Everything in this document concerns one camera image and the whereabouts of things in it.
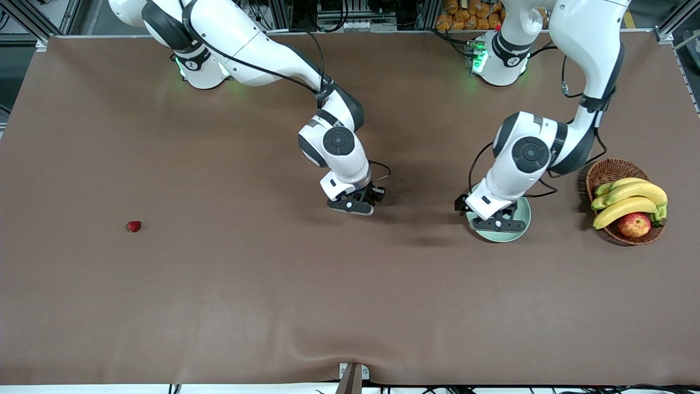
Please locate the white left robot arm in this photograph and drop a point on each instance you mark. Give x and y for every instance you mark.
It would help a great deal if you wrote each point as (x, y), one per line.
(590, 33)

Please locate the pale green round plate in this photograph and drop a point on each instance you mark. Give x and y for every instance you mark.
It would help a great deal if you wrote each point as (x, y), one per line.
(500, 238)

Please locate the large yellow banana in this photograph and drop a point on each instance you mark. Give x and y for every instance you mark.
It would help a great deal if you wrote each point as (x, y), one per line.
(640, 191)

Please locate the aluminium frame profile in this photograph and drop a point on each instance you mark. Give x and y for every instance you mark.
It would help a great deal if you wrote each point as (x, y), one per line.
(33, 22)
(675, 22)

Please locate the brown wicker basket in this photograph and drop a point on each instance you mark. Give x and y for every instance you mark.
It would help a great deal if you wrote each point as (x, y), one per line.
(610, 171)

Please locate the small greenish yellow banana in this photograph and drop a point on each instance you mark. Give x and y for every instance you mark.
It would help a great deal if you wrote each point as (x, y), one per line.
(620, 183)

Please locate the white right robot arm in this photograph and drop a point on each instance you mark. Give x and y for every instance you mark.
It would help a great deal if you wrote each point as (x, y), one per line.
(240, 44)

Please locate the aluminium frame post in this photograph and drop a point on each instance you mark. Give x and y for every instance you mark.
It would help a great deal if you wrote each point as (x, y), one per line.
(281, 16)
(429, 13)

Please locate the red yellow apple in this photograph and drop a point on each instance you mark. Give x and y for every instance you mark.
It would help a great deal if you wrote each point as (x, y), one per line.
(634, 225)

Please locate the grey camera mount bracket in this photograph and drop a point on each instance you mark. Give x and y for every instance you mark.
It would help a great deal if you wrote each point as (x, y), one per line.
(350, 380)

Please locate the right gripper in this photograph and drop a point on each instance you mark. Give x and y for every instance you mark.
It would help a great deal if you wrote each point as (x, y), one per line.
(375, 193)

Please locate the orange bread roll pile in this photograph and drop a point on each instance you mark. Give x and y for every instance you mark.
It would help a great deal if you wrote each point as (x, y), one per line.
(465, 19)

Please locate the brown table mat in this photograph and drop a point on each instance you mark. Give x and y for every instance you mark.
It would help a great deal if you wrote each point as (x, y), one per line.
(328, 284)

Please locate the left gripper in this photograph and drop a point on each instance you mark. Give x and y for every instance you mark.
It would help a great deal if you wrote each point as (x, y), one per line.
(461, 204)

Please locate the white connector strip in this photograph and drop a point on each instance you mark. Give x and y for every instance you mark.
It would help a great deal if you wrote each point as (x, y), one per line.
(355, 25)

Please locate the red strawberry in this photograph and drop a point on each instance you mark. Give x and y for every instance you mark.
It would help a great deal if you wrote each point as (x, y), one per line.
(133, 226)

